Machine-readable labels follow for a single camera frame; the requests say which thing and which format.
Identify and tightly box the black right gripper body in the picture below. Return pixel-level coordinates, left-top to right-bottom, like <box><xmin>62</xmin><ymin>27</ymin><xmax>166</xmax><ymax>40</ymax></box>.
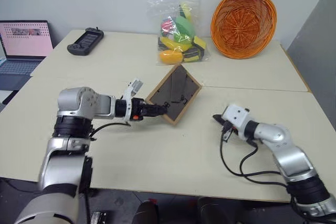
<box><xmin>221</xmin><ymin>120</ymin><xmax>239</xmax><ymax>141</ymax></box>

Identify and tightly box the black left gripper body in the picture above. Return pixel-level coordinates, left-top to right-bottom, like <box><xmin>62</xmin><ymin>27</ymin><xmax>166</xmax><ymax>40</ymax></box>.
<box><xmin>130</xmin><ymin>98</ymin><xmax>156</xmax><ymax>122</ymax></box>

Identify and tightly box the wooden picture frame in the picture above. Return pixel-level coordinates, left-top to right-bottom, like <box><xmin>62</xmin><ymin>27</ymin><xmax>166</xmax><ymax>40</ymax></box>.
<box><xmin>144</xmin><ymin>63</ymin><xmax>203</xmax><ymax>125</ymax></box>

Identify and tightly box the yellow-orange toy fruit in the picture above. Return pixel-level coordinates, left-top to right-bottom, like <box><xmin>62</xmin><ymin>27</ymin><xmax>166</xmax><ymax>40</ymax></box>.
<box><xmin>160</xmin><ymin>48</ymin><xmax>184</xmax><ymax>65</ymax></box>

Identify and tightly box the yellow toy banana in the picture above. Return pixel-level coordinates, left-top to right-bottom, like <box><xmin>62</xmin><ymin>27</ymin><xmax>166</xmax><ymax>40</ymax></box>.
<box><xmin>160</xmin><ymin>36</ymin><xmax>193</xmax><ymax>51</ymax></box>

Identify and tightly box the yellow and black sponge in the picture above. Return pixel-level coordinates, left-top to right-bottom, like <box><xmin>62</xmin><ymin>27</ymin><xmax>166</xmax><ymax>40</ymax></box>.
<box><xmin>182</xmin><ymin>36</ymin><xmax>207</xmax><ymax>63</ymax></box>

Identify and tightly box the clear plastic bag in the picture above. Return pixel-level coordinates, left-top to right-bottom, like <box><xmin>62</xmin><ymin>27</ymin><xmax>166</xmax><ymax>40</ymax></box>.
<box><xmin>146</xmin><ymin>0</ymin><xmax>212</xmax><ymax>67</ymax></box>

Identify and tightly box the green toy vegetable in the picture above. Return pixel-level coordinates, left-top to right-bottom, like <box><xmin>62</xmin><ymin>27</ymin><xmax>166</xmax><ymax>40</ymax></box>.
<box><xmin>174</xmin><ymin>16</ymin><xmax>196</xmax><ymax>43</ymax></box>

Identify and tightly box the black handheld game controller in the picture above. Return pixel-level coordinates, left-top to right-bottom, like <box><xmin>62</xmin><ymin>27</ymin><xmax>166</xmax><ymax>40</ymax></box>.
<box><xmin>66</xmin><ymin>27</ymin><xmax>104</xmax><ymax>57</ymax></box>

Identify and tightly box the orange wicker basket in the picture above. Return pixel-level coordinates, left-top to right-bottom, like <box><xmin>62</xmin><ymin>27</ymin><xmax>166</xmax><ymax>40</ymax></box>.
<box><xmin>210</xmin><ymin>0</ymin><xmax>278</xmax><ymax>60</ymax></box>

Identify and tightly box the dark rounded shape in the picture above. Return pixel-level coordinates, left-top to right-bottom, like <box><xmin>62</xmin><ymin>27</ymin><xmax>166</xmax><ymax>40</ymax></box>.
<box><xmin>133</xmin><ymin>200</ymin><xmax>160</xmax><ymax>224</ymax></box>

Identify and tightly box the open grey laptop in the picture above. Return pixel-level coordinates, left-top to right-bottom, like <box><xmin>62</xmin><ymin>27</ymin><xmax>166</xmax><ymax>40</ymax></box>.
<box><xmin>0</xmin><ymin>19</ymin><xmax>55</xmax><ymax>91</ymax></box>

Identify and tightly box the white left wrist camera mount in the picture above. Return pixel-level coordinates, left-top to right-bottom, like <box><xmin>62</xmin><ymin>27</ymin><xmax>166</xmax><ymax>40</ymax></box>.
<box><xmin>121</xmin><ymin>79</ymin><xmax>144</xmax><ymax>123</ymax></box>

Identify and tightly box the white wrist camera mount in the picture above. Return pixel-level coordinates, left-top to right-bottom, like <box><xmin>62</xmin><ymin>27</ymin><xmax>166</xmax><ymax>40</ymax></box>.
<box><xmin>221</xmin><ymin>104</ymin><xmax>252</xmax><ymax>131</ymax></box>
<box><xmin>121</xmin><ymin>79</ymin><xmax>144</xmax><ymax>123</ymax></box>

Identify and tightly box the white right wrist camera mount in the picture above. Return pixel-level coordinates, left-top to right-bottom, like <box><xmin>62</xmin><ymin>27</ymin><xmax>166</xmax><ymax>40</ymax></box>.
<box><xmin>221</xmin><ymin>104</ymin><xmax>252</xmax><ymax>131</ymax></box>

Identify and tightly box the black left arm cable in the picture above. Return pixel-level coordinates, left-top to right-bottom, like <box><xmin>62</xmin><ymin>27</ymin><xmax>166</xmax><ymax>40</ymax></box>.
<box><xmin>89</xmin><ymin>121</ymin><xmax>131</xmax><ymax>141</ymax></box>

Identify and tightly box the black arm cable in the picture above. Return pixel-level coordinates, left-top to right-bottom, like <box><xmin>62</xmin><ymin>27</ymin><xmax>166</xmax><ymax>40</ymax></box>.
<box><xmin>219</xmin><ymin>129</ymin><xmax>289</xmax><ymax>187</ymax></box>
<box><xmin>89</xmin><ymin>121</ymin><xmax>131</xmax><ymax>141</ymax></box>

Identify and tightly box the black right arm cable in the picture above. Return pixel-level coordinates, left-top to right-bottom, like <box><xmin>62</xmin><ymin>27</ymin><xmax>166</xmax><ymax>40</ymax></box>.
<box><xmin>219</xmin><ymin>129</ymin><xmax>289</xmax><ymax>187</ymax></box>

